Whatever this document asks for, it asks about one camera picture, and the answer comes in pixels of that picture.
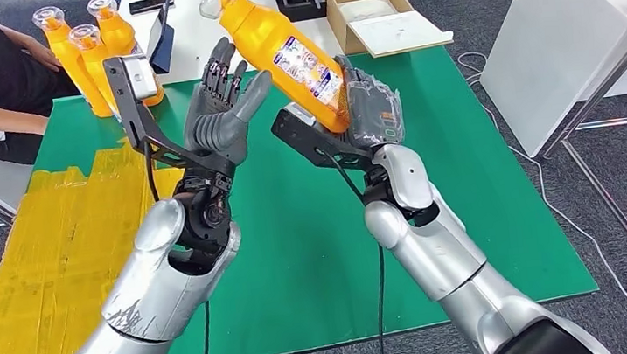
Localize green table mat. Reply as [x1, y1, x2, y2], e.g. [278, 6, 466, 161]
[24, 31, 605, 354]

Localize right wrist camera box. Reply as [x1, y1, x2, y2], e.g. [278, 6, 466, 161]
[268, 94, 375, 179]

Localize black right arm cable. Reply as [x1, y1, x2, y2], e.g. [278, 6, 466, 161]
[316, 142, 396, 354]

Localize orange detergent bottle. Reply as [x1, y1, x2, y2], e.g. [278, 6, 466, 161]
[198, 0, 352, 148]
[86, 0, 167, 114]
[67, 20, 129, 128]
[31, 1, 115, 124]

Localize white cabinet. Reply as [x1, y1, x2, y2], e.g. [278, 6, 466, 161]
[470, 0, 627, 163]

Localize white box lid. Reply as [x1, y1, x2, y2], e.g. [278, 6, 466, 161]
[348, 6, 456, 61]

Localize tablet in dark case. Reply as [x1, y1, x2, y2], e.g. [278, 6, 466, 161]
[142, 0, 181, 76]

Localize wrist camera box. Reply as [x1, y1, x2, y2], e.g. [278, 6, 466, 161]
[268, 94, 375, 179]
[101, 45, 233, 189]

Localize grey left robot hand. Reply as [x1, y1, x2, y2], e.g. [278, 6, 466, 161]
[174, 31, 282, 171]

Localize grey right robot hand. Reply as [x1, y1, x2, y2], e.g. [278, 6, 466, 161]
[332, 48, 408, 152]

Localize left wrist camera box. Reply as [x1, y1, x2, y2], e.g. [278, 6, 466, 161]
[101, 45, 233, 189]

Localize black phone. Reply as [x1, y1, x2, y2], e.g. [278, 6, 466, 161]
[128, 0, 176, 15]

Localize white desk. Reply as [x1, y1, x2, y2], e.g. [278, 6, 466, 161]
[116, 0, 346, 90]

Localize yellow plastic sheet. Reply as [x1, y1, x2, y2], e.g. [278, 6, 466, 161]
[0, 134, 206, 354]

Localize cardboard box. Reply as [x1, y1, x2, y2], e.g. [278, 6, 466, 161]
[325, 0, 421, 58]

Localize person's left hand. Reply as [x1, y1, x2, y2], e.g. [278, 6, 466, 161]
[25, 38, 63, 76]

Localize white foam insert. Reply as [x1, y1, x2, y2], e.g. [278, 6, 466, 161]
[338, 0, 398, 24]

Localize white floor cable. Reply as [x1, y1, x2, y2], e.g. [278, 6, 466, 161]
[456, 35, 627, 352]

